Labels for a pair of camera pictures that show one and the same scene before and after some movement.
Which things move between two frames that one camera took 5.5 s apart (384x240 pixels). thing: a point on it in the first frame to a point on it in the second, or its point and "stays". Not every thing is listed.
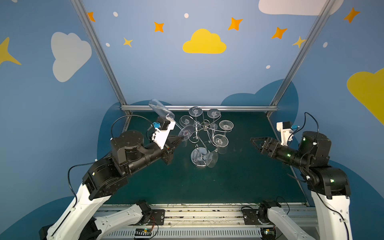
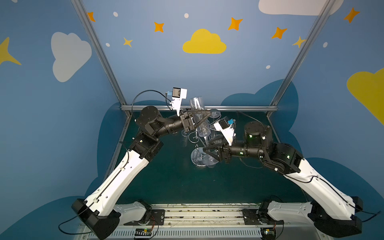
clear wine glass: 186,132 to 202,120
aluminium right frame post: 312,34 stays
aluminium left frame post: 88,25 stays
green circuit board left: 143,232 stays
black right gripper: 270,148 to 223,151
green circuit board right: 268,233 stays
